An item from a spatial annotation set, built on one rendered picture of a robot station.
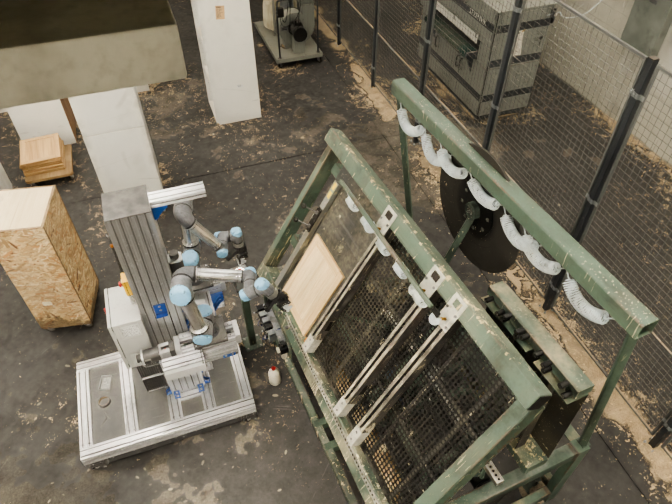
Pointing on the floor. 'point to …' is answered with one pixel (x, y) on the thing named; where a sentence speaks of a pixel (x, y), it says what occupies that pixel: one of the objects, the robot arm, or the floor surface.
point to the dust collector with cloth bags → (289, 30)
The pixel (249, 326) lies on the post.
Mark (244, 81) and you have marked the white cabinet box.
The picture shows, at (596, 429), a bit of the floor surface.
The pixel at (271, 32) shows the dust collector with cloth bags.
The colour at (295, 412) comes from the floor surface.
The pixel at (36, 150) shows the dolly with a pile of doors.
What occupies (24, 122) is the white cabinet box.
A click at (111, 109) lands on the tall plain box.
